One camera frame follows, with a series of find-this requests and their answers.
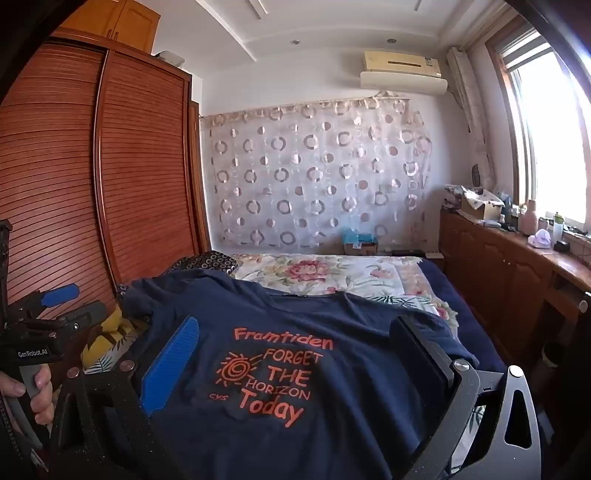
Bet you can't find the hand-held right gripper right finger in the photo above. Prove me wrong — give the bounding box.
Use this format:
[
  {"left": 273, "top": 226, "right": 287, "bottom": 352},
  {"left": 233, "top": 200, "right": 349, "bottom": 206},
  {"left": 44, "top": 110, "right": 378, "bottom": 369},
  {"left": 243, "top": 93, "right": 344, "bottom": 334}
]
[{"left": 390, "top": 315, "right": 543, "bottom": 480}]

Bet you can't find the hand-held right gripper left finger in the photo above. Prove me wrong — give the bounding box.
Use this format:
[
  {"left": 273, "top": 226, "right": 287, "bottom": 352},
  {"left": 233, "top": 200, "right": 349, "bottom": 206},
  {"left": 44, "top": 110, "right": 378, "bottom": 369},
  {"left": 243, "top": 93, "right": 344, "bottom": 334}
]
[{"left": 48, "top": 315, "right": 200, "bottom": 480}]

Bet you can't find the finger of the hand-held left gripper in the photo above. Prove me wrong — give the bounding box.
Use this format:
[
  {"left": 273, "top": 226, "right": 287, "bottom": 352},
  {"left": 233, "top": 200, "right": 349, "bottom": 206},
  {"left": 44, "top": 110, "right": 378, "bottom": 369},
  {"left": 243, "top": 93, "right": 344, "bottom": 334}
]
[
  {"left": 21, "top": 301, "right": 108, "bottom": 341},
  {"left": 11, "top": 283, "right": 81, "bottom": 320}
]

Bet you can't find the navy printed t-shirt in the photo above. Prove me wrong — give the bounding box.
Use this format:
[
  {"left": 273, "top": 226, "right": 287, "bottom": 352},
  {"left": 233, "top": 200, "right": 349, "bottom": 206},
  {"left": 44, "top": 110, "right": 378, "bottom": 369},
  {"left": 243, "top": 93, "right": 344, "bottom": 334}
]
[{"left": 117, "top": 270, "right": 506, "bottom": 480}]

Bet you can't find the person's left hand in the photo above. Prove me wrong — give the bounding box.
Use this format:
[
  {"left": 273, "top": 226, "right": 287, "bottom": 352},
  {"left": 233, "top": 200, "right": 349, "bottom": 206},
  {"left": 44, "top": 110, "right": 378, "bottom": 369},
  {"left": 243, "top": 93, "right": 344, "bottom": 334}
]
[{"left": 0, "top": 364, "right": 55, "bottom": 426}]

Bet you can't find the long wooden cabinet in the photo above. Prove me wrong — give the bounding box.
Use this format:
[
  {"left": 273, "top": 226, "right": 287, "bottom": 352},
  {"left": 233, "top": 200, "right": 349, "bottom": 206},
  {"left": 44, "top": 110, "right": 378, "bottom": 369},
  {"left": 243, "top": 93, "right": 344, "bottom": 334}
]
[{"left": 438, "top": 208, "right": 591, "bottom": 370}]

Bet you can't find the dark circle-patterned pillow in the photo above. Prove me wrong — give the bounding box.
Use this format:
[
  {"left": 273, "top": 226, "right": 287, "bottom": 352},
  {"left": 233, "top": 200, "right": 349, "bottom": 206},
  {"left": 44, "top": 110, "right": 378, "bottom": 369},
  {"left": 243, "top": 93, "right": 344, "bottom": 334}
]
[{"left": 166, "top": 250, "right": 238, "bottom": 278}]

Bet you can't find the floral blanket with navy border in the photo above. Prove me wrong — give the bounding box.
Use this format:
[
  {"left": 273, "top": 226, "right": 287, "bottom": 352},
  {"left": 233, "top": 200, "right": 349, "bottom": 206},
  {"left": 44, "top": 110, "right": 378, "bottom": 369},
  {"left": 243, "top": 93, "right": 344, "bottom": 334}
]
[{"left": 231, "top": 253, "right": 509, "bottom": 370}]

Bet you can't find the open cardboard box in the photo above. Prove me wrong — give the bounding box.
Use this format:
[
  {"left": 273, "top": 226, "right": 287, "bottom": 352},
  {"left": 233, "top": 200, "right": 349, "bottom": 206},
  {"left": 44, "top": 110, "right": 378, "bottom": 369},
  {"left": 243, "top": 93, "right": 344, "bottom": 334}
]
[{"left": 461, "top": 189, "right": 504, "bottom": 222}]

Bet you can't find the wooden slatted wardrobe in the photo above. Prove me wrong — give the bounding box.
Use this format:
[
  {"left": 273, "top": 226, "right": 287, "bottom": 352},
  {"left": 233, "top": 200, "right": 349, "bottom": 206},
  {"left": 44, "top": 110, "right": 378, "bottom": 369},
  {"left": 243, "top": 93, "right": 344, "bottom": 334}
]
[{"left": 0, "top": 27, "right": 214, "bottom": 320}]

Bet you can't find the pink bottle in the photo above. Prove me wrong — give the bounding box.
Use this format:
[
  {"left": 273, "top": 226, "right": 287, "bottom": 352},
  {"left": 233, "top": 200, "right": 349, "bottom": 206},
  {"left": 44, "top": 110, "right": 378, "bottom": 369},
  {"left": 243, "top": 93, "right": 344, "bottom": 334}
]
[{"left": 517, "top": 199, "right": 539, "bottom": 236}]

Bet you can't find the sheer circle-patterned curtain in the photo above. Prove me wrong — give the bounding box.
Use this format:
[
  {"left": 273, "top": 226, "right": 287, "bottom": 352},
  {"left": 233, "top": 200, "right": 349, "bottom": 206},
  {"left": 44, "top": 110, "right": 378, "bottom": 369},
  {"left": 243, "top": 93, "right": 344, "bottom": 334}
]
[{"left": 199, "top": 95, "right": 437, "bottom": 256}]

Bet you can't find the bright window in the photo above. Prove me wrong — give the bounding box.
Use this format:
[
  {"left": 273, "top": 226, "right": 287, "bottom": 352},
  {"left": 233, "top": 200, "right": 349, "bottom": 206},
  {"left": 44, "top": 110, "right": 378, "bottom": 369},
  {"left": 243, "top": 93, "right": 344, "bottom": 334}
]
[{"left": 485, "top": 18, "right": 591, "bottom": 232}]

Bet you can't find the white window curtain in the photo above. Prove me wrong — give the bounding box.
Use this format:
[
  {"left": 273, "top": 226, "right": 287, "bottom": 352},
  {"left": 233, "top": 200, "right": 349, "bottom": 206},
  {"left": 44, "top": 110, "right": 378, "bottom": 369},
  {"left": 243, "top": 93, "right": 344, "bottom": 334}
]
[{"left": 445, "top": 46, "right": 495, "bottom": 185}]

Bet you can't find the wooden overhead cabinet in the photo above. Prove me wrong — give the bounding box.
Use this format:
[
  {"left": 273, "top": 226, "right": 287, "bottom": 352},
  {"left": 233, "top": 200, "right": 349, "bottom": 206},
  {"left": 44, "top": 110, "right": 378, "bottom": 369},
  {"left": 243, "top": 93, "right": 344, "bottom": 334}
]
[{"left": 58, "top": 0, "right": 162, "bottom": 56}]

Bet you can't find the wall air conditioner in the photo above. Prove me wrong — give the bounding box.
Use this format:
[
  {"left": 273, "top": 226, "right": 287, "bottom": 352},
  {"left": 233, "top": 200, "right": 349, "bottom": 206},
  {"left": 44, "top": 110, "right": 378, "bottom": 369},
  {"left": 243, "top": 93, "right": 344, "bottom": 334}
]
[{"left": 359, "top": 50, "right": 450, "bottom": 97}]

